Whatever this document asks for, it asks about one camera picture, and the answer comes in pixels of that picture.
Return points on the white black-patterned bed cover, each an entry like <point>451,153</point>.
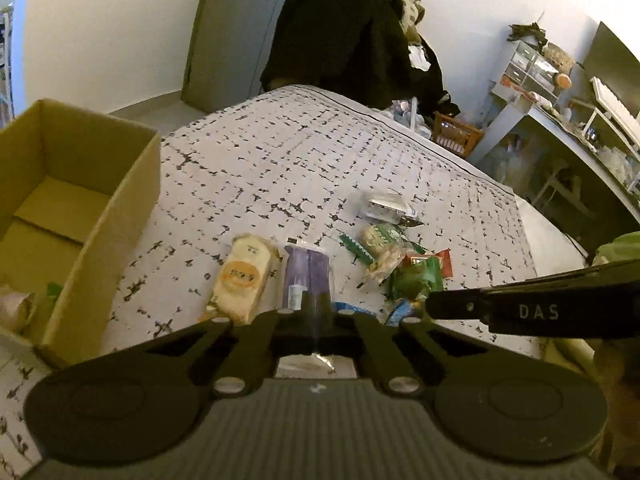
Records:
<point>300,160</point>

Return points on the bread packet with orange label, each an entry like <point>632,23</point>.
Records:
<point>242,280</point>

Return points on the green crinkled snack packet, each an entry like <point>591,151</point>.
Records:
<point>415,280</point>

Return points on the pink snack packet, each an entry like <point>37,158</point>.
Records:
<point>15,306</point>

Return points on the blue snack packet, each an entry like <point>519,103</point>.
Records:
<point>400,311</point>
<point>352,307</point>

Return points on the grey door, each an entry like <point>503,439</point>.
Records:
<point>235,30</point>

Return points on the clear plastic snack packet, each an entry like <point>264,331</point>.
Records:
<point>385,207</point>

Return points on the clear drawer organiser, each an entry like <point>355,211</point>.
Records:
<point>530,67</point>

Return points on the light green cloth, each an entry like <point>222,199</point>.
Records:
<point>620,251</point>

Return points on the round green snack packet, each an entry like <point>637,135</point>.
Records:
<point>382,237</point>

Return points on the white desk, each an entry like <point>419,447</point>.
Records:
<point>555,140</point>

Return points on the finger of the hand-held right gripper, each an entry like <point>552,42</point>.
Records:
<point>457,305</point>

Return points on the black coat pile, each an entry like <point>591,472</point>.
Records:
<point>345,35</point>

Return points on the brown cardboard box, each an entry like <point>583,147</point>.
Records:
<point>120,220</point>

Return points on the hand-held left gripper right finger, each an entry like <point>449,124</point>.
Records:
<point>380,340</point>

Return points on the white desktop rack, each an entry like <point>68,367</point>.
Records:
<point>616,105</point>

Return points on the red snack packet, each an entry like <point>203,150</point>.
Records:
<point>434,262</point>

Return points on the green strip snack packet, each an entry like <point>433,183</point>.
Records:
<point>356,249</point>

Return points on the pale clear snack packet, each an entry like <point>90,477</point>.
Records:
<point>384,263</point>

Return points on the purple snack packet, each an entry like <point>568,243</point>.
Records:
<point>306,272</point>

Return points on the small green snack packet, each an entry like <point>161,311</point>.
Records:
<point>52,292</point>

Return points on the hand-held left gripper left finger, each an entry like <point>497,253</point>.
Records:
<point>250,332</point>

